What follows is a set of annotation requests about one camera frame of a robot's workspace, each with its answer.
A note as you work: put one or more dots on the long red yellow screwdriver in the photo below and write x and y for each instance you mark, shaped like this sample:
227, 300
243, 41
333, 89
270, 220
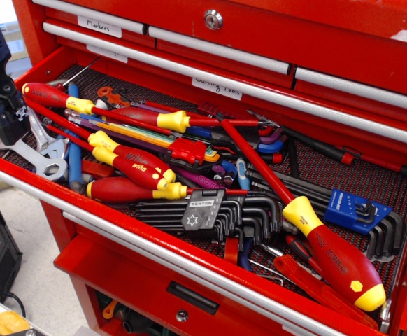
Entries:
50, 96

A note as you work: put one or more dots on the silver adjustable wrench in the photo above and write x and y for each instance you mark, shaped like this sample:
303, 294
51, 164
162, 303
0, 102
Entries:
45, 144

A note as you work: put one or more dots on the silver open end wrench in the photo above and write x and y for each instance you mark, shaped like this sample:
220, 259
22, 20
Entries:
52, 169

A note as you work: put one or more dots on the red yellow Wiha screwdriver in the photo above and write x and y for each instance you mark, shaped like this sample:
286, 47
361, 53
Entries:
100, 138

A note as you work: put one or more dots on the white drawer label markers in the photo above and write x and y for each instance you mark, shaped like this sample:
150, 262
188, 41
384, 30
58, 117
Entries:
99, 26

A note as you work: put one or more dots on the red yellow screwdriver lower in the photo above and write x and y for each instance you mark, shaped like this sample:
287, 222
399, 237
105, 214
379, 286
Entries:
124, 190

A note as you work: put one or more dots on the small red yellow screwdriver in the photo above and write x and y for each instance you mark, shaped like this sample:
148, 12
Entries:
141, 174

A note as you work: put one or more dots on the red yellow screwdriver upper middle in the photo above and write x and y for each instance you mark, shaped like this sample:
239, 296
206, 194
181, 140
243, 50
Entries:
178, 121

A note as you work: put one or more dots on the rainbow coloured hex key set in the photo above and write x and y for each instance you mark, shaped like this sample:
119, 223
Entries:
179, 148

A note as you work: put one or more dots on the white drawer label cutting tools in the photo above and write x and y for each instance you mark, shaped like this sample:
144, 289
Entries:
217, 89

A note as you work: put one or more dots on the red tool chest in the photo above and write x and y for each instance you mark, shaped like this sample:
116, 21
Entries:
334, 70

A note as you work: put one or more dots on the silver chest lock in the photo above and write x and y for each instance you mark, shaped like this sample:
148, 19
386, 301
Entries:
213, 19

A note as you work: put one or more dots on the open red drawer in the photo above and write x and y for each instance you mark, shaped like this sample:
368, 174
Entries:
221, 261

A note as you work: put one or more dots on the black Tekton torx key set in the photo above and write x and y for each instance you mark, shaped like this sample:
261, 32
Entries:
215, 216

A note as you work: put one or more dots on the red plastic holder bottom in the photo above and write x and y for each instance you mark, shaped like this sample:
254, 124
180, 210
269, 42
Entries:
320, 291

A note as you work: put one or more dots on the black red long tool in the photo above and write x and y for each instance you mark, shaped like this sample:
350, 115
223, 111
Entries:
343, 155

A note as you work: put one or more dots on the blue holder hex key set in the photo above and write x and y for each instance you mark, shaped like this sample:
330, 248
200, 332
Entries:
380, 223

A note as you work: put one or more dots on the large red yellow screwdriver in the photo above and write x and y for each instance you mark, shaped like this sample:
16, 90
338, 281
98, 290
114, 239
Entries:
343, 266

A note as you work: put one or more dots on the clear handled small screwdriver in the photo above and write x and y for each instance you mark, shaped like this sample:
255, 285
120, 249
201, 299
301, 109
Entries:
62, 84

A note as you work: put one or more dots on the blue handled tool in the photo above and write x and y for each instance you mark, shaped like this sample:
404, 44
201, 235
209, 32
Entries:
75, 173

